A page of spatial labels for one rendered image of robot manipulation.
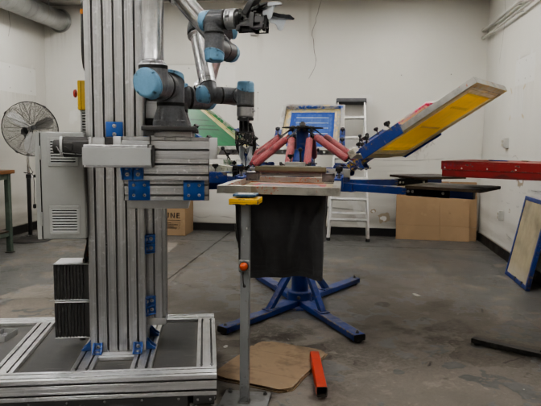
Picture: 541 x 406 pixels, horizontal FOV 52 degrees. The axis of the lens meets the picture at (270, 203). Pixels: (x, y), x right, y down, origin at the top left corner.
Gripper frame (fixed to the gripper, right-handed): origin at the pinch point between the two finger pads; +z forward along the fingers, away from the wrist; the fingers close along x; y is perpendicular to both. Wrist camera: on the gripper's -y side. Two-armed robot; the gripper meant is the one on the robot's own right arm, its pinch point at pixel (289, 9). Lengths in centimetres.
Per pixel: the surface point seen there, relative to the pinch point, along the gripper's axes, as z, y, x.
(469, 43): 61, -150, -532
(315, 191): -2, 63, -62
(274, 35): -176, -157, -483
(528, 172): 94, 45, -126
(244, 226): -28, 81, -39
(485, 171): 74, 44, -134
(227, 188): -43, 64, -53
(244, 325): -27, 125, -45
